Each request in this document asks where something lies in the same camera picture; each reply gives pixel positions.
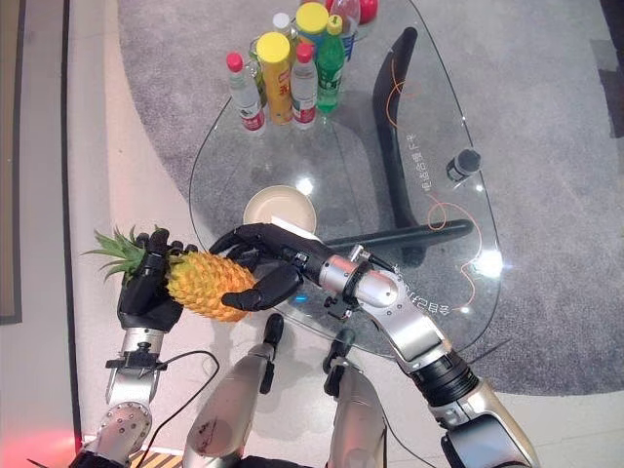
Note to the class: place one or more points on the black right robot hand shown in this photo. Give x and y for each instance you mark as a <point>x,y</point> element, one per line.
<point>297,256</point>

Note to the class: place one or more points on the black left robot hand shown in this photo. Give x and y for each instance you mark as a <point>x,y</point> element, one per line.
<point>146,297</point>

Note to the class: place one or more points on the yellow pineapple with green crown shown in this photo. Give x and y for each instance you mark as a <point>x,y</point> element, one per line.
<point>214,285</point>

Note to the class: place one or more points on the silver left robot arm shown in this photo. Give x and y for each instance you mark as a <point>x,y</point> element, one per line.
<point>129,385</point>

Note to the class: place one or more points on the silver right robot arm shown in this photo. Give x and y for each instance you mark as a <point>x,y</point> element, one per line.
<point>414,331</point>

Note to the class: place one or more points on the cream round plate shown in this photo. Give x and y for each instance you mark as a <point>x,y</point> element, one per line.
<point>278,205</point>

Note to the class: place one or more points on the clear glass table top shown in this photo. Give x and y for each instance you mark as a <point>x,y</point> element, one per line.
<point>341,161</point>

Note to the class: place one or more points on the silver left robot leg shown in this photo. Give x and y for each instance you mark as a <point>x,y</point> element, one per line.
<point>229,400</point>

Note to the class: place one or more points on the silver robot leg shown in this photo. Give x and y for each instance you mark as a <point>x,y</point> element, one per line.
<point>356,409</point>
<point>229,400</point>

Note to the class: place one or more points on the yellow black striped strip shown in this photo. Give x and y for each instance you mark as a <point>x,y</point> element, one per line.
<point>156,459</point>

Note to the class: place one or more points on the clear water bottle red cap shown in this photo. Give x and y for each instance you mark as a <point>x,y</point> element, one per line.
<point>246,97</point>
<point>303,92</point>

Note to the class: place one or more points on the silver right robot leg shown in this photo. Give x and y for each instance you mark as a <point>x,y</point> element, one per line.
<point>356,409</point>

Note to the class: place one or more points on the yellow tube can yellow lid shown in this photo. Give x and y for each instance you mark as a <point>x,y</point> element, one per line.
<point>276,78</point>

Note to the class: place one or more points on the green soda bottle yellow cap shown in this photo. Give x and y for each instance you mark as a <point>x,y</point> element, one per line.
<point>330,73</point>

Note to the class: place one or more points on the small black jar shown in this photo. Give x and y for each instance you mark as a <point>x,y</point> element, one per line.
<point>463,166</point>

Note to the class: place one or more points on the dark framed panel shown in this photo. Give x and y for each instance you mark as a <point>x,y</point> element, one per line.
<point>10,161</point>

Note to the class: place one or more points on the clear bottle blue label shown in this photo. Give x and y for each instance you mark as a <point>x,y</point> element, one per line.
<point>349,34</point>

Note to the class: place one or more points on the clear bottle white cap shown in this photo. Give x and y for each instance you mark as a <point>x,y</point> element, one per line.
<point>281,23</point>

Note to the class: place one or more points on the orange can yellow lid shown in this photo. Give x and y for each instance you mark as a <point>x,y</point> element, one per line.
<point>312,22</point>

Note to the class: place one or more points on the grey carpet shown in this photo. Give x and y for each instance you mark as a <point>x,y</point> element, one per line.
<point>536,195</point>

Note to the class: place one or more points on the red round-topped bottle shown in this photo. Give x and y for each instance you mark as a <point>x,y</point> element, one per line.
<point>369,11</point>

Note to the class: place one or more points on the black curved table leg frame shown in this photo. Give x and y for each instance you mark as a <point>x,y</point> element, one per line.
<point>390,136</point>

